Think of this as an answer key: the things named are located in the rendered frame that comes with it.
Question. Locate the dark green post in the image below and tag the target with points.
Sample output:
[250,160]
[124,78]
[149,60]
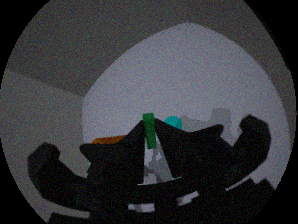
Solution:
[150,130]

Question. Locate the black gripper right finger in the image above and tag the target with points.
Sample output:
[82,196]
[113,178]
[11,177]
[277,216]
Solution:
[178,144]

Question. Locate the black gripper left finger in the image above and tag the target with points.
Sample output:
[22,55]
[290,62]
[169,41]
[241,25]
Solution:
[130,151]

